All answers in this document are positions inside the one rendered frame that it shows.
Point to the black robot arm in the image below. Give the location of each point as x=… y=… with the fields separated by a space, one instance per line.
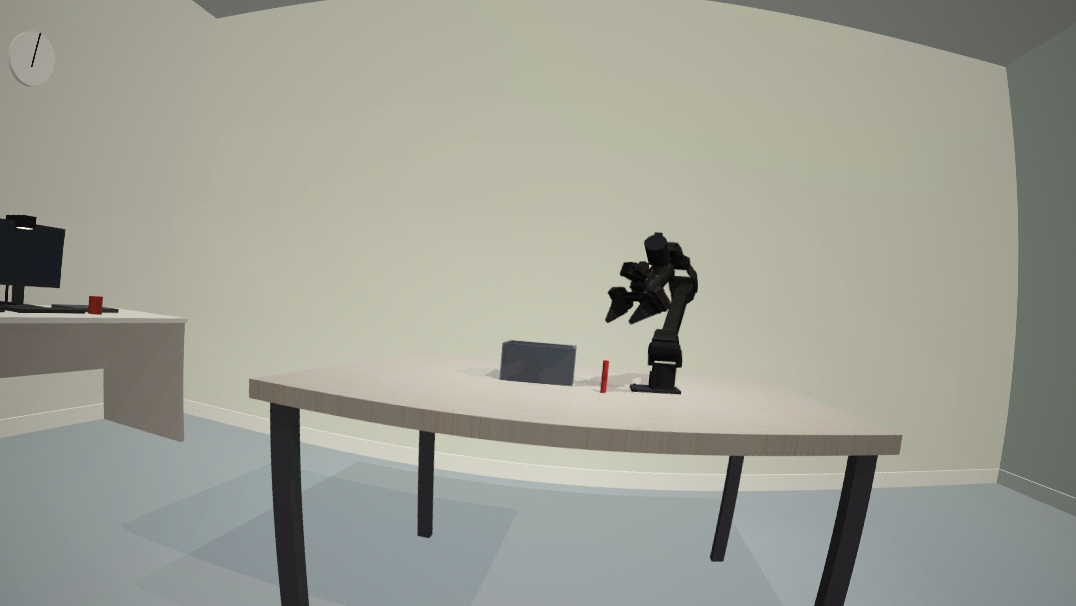
x=665 y=257

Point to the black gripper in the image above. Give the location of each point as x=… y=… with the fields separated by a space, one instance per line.
x=652 y=298

